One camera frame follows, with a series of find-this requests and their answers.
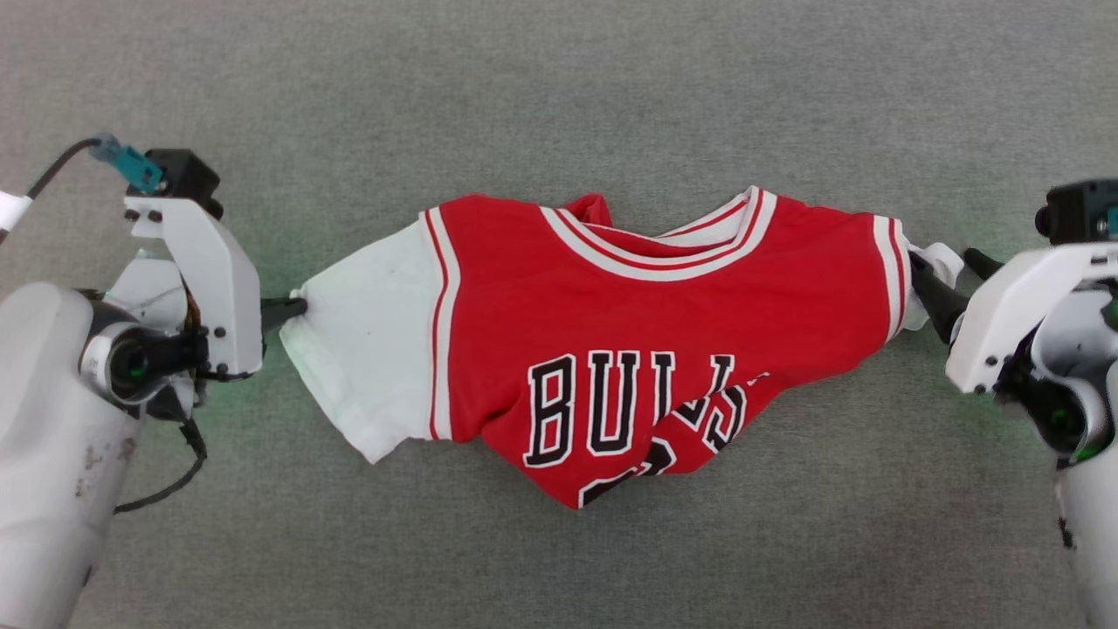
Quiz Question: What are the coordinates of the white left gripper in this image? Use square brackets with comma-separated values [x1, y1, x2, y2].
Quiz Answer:
[79, 197, 308, 408]

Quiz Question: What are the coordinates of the red white Bulls jersey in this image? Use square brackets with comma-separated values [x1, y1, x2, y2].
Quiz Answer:
[279, 185, 964, 510]

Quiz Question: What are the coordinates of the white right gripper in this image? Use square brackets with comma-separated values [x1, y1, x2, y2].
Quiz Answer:
[908, 245, 1118, 460]

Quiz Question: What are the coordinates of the teal left camera connector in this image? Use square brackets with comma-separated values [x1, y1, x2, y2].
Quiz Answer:
[92, 133, 165, 195]

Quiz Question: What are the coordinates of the thin black camera cable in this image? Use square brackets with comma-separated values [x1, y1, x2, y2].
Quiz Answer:
[26, 137, 102, 200]

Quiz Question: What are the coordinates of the white cable label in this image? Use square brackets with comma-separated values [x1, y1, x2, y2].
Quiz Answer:
[0, 190, 33, 233]

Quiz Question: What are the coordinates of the thin black looped cable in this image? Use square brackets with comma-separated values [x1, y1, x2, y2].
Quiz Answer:
[114, 419, 209, 515]

